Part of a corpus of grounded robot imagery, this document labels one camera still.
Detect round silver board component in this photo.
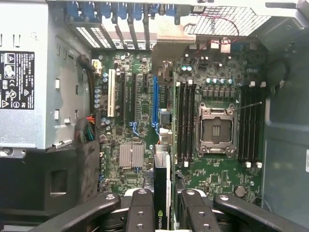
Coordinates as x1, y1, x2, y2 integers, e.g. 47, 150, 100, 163
234, 185, 247, 197

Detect grey power supply unit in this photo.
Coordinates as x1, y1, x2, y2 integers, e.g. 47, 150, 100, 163
0, 0, 93, 151

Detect thin red wire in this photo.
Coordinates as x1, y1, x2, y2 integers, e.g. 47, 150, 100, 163
193, 12, 240, 53

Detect blue expansion slot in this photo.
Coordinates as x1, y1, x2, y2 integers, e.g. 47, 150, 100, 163
151, 75, 159, 129

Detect socket locking lever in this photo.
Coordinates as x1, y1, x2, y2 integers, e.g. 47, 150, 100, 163
238, 101, 263, 112

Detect black sleeved power wires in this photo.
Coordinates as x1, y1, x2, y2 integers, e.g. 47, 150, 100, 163
74, 54, 97, 145

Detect white expansion slot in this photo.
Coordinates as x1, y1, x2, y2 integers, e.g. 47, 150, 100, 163
107, 69, 116, 118

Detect green motherboard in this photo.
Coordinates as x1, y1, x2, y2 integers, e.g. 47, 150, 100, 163
91, 47, 267, 210

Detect open black PC case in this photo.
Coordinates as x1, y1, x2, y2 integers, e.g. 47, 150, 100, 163
0, 0, 309, 232

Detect CPU socket metal frame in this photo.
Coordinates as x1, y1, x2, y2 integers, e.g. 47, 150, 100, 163
197, 101, 239, 158

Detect silver chipset heatsink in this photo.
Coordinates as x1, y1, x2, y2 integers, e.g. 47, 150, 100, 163
119, 144, 145, 169

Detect black RAM slot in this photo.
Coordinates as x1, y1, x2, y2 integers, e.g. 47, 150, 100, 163
183, 81, 189, 169
257, 81, 264, 169
176, 81, 183, 167
252, 83, 258, 163
239, 83, 246, 163
189, 79, 196, 165
245, 81, 253, 169

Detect long black expansion slot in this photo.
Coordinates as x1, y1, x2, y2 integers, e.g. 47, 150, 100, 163
120, 72, 126, 127
131, 72, 139, 136

